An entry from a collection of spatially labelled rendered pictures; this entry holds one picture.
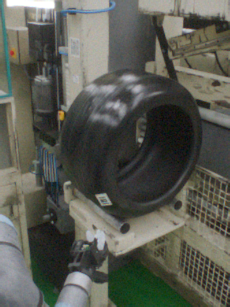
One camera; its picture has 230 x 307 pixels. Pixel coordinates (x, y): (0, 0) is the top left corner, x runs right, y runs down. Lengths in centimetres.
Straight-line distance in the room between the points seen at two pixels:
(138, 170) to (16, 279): 107
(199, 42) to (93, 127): 60
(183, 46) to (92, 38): 39
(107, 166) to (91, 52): 51
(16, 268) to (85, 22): 102
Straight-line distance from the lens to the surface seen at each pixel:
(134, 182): 168
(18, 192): 194
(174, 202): 157
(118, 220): 143
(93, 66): 155
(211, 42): 153
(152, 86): 128
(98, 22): 154
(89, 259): 112
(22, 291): 75
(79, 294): 103
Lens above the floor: 173
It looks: 23 degrees down
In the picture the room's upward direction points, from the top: straight up
